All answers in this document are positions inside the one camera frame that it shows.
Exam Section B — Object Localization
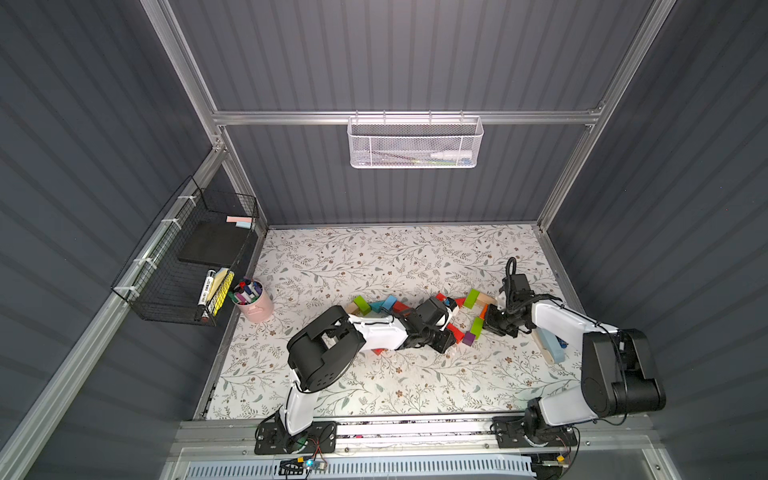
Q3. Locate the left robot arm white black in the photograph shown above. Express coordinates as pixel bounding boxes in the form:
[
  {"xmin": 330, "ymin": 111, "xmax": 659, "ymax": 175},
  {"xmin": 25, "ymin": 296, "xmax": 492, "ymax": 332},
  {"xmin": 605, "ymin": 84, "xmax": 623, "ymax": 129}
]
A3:
[{"xmin": 277, "ymin": 294, "xmax": 460, "ymax": 437}]

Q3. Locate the small circuit board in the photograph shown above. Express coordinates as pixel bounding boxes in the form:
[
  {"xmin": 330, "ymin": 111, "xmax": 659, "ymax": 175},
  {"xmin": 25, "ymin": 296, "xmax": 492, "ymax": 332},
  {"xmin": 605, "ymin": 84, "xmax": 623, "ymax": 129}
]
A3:
[{"xmin": 277, "ymin": 457, "xmax": 328, "ymax": 479}]

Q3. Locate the red long block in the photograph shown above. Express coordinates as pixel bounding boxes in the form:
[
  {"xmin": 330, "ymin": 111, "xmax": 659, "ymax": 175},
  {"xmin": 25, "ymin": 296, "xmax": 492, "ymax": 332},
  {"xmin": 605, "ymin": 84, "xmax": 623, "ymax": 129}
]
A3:
[{"xmin": 447, "ymin": 324, "xmax": 465, "ymax": 343}]

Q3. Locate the white wire mesh basket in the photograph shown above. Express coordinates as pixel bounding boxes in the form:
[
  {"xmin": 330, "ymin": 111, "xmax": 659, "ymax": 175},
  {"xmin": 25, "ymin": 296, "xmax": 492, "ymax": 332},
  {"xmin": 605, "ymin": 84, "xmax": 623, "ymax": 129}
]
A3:
[{"xmin": 347, "ymin": 113, "xmax": 485, "ymax": 170}]

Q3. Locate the pink pen cup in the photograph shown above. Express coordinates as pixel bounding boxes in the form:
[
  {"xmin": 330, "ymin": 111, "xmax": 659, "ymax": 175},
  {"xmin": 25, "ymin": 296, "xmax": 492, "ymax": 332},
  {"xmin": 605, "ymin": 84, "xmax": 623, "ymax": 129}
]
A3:
[{"xmin": 228, "ymin": 278, "xmax": 274, "ymax": 324}]

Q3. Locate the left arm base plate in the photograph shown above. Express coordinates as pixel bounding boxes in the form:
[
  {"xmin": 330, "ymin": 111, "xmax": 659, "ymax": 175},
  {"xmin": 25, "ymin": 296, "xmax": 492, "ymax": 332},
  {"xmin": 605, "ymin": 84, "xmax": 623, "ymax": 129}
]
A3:
[{"xmin": 253, "ymin": 419, "xmax": 338, "ymax": 455}]

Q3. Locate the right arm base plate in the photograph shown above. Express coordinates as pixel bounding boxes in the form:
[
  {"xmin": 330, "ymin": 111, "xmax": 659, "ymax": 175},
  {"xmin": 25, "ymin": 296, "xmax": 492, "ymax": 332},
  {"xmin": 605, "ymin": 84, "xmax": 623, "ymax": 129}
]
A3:
[{"xmin": 490, "ymin": 413, "xmax": 577, "ymax": 448}]

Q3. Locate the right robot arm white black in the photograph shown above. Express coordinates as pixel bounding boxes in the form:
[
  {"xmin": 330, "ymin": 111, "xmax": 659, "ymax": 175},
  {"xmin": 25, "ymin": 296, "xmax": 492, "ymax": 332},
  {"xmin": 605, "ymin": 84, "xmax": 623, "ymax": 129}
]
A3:
[{"xmin": 484, "ymin": 272, "xmax": 666, "ymax": 434}]

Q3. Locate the white marker in basket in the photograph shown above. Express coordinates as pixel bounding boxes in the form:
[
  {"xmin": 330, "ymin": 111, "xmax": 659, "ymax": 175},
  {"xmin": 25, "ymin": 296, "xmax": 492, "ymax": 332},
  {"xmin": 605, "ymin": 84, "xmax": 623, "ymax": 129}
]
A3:
[{"xmin": 429, "ymin": 150, "xmax": 475, "ymax": 166}]

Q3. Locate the purple small block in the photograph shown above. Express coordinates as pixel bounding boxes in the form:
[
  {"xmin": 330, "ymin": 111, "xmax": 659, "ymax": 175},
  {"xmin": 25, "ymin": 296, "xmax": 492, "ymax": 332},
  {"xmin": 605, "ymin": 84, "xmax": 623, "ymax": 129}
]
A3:
[{"xmin": 462, "ymin": 332, "xmax": 476, "ymax": 346}]

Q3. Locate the black notebook in basket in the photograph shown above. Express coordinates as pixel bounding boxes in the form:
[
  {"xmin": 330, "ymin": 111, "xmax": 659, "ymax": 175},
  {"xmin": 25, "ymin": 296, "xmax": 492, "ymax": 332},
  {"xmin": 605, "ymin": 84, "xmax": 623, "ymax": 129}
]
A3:
[{"xmin": 177, "ymin": 222, "xmax": 251, "ymax": 267}]

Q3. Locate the yellow highlighter pack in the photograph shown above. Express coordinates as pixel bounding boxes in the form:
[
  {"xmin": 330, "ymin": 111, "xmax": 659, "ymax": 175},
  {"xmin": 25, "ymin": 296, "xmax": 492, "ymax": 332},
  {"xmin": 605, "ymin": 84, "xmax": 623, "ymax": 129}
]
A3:
[{"xmin": 205, "ymin": 268, "xmax": 234, "ymax": 319}]

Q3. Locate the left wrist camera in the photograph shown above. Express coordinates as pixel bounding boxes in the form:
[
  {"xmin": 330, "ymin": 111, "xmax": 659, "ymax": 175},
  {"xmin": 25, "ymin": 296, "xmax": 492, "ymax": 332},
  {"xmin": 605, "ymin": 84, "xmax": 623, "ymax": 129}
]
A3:
[{"xmin": 442, "ymin": 297, "xmax": 460, "ymax": 328}]

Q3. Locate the light blue block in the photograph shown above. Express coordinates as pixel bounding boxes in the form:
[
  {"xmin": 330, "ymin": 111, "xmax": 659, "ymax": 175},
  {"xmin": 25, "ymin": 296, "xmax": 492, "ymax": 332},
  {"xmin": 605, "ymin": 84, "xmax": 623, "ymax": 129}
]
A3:
[{"xmin": 380, "ymin": 295, "xmax": 397, "ymax": 313}]

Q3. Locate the green block bottom pair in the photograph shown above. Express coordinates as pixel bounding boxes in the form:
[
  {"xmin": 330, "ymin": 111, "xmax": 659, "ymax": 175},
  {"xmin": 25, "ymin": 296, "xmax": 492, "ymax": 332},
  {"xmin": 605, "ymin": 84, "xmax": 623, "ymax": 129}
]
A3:
[{"xmin": 470, "ymin": 317, "xmax": 484, "ymax": 337}]

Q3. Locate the black wire mesh basket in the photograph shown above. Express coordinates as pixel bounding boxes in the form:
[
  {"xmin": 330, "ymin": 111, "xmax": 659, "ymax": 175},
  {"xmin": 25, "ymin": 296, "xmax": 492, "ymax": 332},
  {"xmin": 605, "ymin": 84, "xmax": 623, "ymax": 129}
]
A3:
[{"xmin": 112, "ymin": 178, "xmax": 260, "ymax": 326}]

